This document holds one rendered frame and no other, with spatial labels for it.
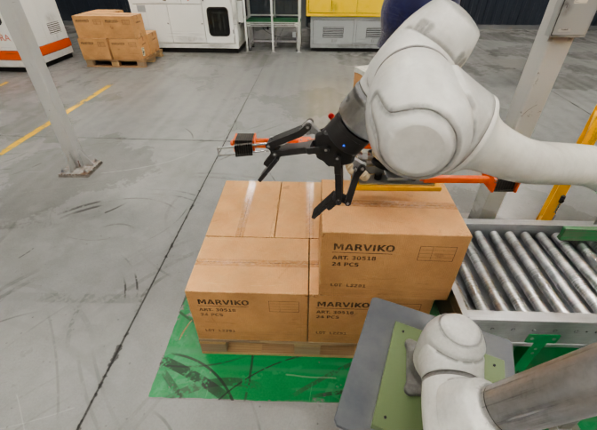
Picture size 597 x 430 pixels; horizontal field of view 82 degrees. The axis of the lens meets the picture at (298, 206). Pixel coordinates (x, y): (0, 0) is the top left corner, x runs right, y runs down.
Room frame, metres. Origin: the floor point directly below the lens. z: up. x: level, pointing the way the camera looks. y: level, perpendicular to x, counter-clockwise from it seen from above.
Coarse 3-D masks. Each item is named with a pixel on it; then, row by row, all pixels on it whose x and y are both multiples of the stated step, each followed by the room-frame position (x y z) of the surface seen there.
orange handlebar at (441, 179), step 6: (258, 138) 1.28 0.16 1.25; (300, 138) 1.27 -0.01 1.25; (306, 138) 1.27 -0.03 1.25; (420, 180) 0.99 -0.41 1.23; (426, 180) 0.97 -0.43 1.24; (432, 180) 0.97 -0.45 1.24; (438, 180) 0.97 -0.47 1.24; (444, 180) 0.97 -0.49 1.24; (450, 180) 0.97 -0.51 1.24; (456, 180) 0.97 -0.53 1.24; (462, 180) 0.97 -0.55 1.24; (468, 180) 0.97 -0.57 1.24; (474, 180) 0.97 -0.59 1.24; (480, 180) 0.97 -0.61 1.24; (486, 180) 0.97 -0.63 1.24
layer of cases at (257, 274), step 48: (240, 192) 1.92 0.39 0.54; (288, 192) 1.92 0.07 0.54; (240, 240) 1.44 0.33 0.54; (288, 240) 1.44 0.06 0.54; (192, 288) 1.10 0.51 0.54; (240, 288) 1.10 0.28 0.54; (288, 288) 1.10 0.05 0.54; (240, 336) 1.07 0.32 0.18; (288, 336) 1.06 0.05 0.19; (336, 336) 1.06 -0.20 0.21
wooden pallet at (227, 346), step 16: (208, 352) 1.08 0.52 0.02; (224, 352) 1.07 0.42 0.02; (240, 352) 1.07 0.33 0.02; (256, 352) 1.07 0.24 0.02; (272, 352) 1.07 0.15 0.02; (288, 352) 1.07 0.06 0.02; (304, 352) 1.06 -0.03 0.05; (320, 352) 1.07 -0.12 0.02; (336, 352) 1.07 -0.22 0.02; (352, 352) 1.07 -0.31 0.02
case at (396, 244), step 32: (384, 192) 1.34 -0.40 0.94; (416, 192) 1.34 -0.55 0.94; (448, 192) 1.34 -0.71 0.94; (320, 224) 1.29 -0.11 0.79; (352, 224) 1.10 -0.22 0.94; (384, 224) 1.10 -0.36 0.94; (416, 224) 1.10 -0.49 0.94; (448, 224) 1.10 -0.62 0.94; (320, 256) 1.09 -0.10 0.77; (352, 256) 1.05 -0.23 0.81; (384, 256) 1.04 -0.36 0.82; (416, 256) 1.03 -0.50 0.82; (448, 256) 1.03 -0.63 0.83; (320, 288) 1.05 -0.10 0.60; (352, 288) 1.05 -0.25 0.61; (384, 288) 1.04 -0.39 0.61; (416, 288) 1.03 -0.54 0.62; (448, 288) 1.02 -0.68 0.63
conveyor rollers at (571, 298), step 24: (480, 240) 1.44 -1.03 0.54; (528, 240) 1.44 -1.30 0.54; (480, 264) 1.25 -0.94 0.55; (528, 264) 1.26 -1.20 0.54; (552, 264) 1.25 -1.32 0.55; (576, 264) 1.27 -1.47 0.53; (504, 288) 1.11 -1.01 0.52; (528, 288) 1.10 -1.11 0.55; (552, 288) 1.09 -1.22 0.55; (576, 288) 1.12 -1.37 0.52; (576, 312) 0.98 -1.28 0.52
